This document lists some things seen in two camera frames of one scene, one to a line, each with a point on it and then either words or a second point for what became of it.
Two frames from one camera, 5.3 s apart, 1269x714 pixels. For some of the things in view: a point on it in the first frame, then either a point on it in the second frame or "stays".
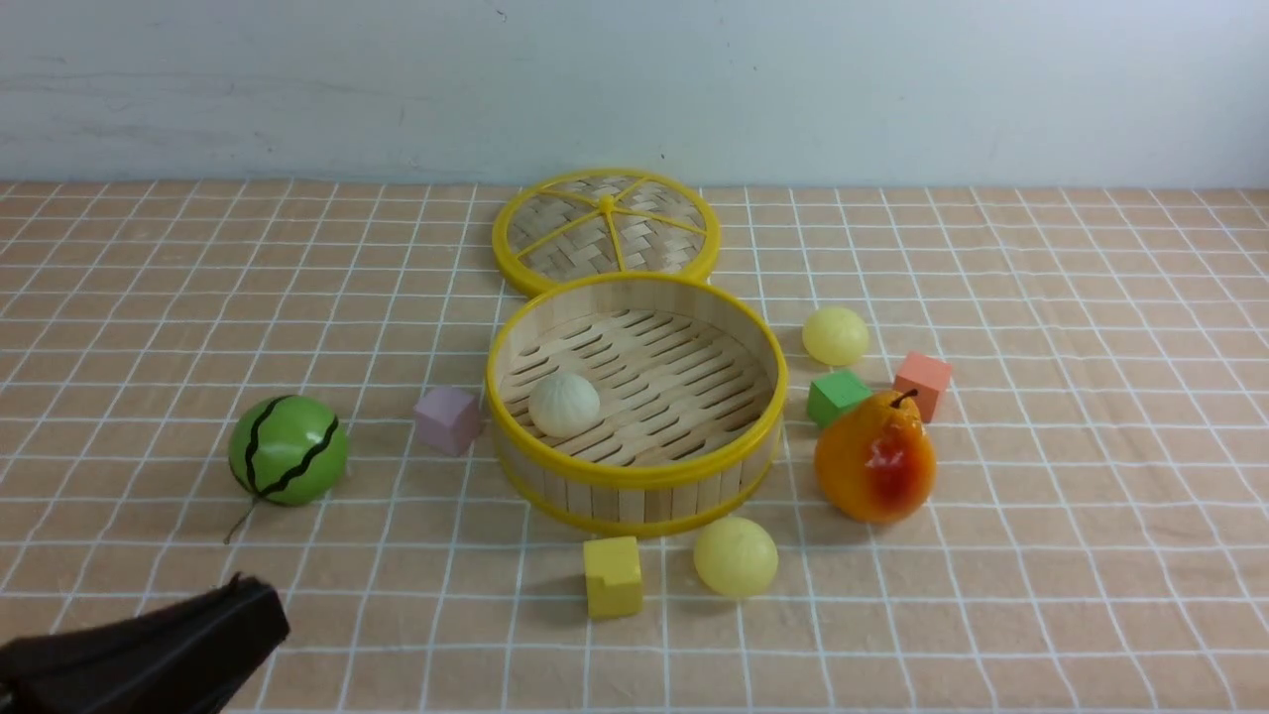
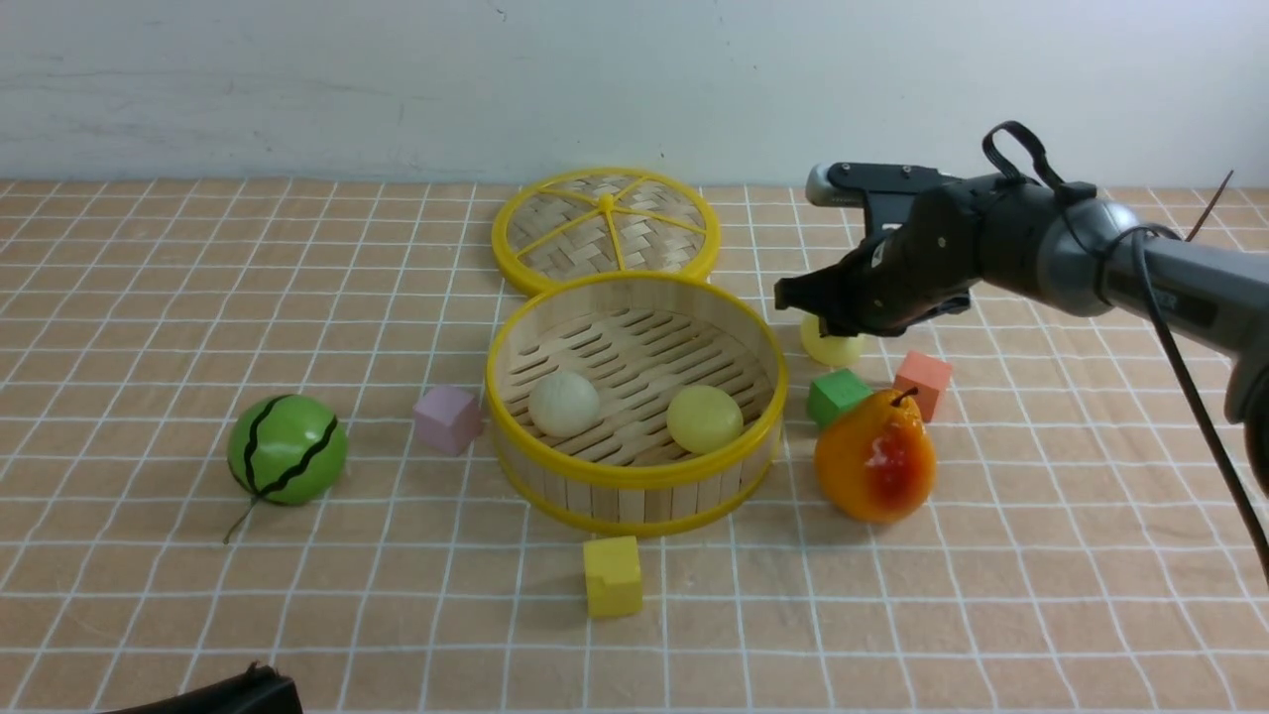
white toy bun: [563, 405] stays
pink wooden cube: [448, 419] stays
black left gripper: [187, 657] -> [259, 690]
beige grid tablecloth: [1024, 465] stays
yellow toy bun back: [835, 336] stays
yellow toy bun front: [736, 557] -> [704, 418]
